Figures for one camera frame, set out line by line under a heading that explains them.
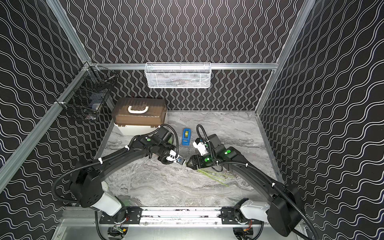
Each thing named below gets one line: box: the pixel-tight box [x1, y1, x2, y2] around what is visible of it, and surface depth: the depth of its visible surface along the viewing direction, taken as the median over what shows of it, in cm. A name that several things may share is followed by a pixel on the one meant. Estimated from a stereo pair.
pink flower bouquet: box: [197, 168, 235, 187], surface depth 88 cm
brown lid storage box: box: [112, 97, 168, 137], surface depth 97 cm
